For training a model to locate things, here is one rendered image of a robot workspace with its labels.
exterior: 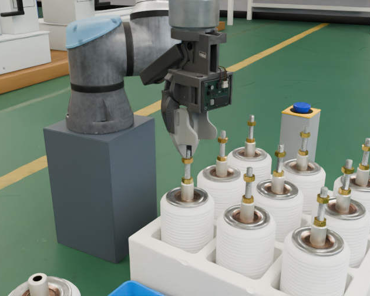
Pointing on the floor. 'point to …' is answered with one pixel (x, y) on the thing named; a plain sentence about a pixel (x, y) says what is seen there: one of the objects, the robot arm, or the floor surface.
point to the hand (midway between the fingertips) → (185, 147)
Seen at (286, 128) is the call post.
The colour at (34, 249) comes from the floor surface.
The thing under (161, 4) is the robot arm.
